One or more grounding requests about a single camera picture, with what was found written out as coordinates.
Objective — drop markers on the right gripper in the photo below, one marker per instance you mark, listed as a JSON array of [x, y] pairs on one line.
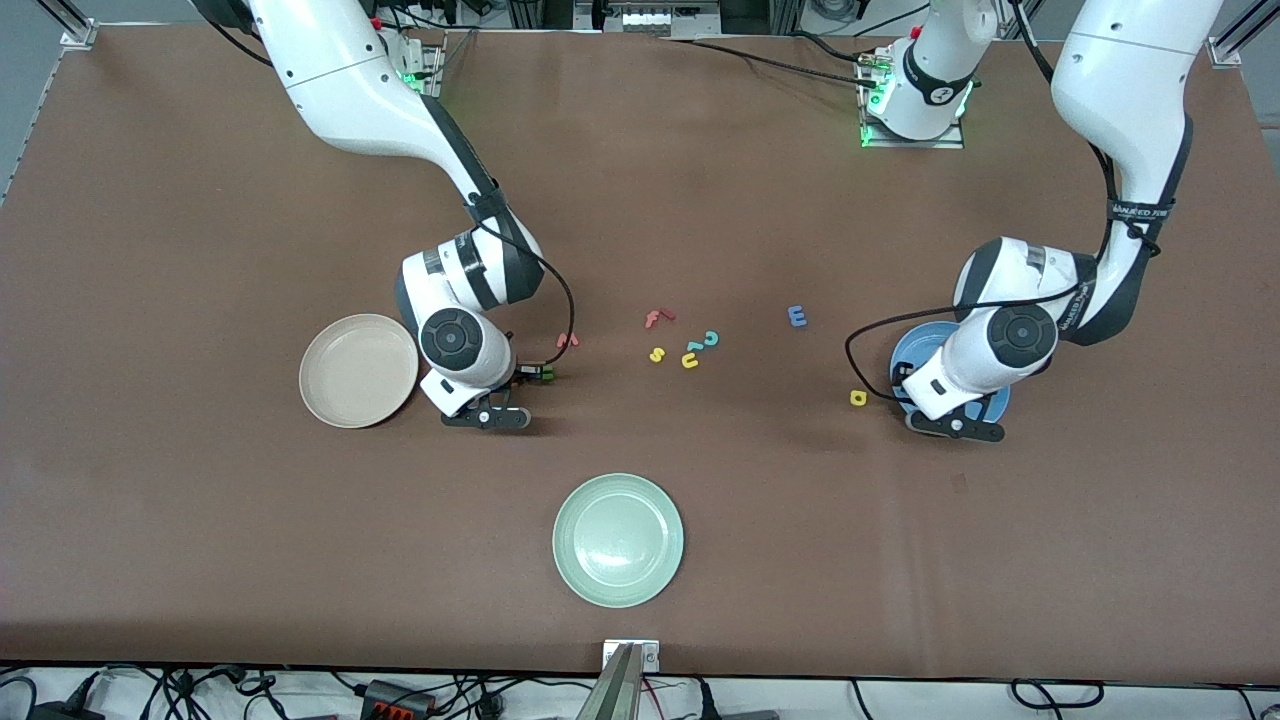
[[527, 375]]

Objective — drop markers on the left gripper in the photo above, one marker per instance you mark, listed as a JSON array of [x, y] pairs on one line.
[[905, 384]]

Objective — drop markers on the blue letter E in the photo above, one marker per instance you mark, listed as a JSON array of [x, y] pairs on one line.
[[797, 317]]

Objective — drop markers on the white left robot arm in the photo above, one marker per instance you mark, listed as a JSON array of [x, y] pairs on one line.
[[1130, 100]]

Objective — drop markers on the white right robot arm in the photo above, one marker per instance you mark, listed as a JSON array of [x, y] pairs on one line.
[[340, 80]]

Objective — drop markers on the blue plate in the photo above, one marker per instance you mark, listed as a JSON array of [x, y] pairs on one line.
[[915, 345]]

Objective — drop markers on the red letter f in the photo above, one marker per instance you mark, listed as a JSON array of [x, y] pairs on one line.
[[652, 320]]

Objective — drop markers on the beige brown plate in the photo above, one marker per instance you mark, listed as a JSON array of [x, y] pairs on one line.
[[358, 370]]

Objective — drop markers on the pale green plate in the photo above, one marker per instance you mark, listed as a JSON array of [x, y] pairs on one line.
[[618, 540]]

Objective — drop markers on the orange black connector block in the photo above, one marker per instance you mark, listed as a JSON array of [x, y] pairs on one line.
[[395, 700]]

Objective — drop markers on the grey terminal block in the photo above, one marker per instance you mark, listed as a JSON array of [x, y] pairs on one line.
[[660, 20]]

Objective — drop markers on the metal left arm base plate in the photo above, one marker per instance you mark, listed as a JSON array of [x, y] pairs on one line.
[[915, 144]]

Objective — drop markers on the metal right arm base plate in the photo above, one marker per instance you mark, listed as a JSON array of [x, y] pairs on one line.
[[432, 80]]

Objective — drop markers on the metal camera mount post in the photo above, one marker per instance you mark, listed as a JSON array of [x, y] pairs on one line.
[[615, 690]]

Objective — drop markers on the metal table corner bracket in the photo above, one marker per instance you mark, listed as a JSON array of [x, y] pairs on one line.
[[1225, 52], [78, 36]]

